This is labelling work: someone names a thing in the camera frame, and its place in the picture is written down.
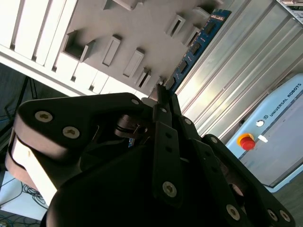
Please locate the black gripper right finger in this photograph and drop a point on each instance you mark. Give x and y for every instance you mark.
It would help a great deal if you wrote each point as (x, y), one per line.
(225, 179)

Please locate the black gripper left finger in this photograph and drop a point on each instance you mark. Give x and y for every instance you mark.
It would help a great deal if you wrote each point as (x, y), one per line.
(71, 113)

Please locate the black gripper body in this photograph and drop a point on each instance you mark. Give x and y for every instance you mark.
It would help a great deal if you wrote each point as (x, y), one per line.
(106, 194)

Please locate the blue RAM stick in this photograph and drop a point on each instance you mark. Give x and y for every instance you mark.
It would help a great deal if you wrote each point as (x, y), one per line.
(201, 40)

